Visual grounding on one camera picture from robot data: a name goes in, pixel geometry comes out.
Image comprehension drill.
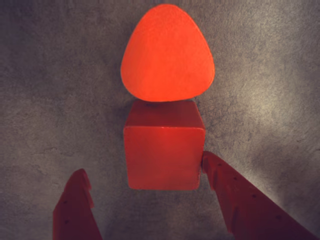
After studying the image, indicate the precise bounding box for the orange rounded triangle block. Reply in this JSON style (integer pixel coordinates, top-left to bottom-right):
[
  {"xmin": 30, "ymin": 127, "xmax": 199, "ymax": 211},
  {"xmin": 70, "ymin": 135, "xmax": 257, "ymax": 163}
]
[{"xmin": 119, "ymin": 2, "xmax": 216, "ymax": 103}]

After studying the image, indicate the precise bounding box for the brown table mat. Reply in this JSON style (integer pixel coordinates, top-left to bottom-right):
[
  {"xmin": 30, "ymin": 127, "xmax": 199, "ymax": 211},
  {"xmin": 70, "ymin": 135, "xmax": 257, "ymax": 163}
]
[{"xmin": 0, "ymin": 0, "xmax": 320, "ymax": 240}]

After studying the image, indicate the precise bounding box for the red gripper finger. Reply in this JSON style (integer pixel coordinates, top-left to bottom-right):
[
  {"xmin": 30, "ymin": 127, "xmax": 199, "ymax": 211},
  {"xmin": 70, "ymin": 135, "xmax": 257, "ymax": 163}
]
[
  {"xmin": 201, "ymin": 150, "xmax": 320, "ymax": 240},
  {"xmin": 52, "ymin": 168, "xmax": 103, "ymax": 240}
]

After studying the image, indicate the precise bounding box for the red cube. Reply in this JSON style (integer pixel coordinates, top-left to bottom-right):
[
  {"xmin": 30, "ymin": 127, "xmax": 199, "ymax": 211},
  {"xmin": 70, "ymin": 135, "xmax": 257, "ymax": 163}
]
[{"xmin": 123, "ymin": 99, "xmax": 206, "ymax": 191}]

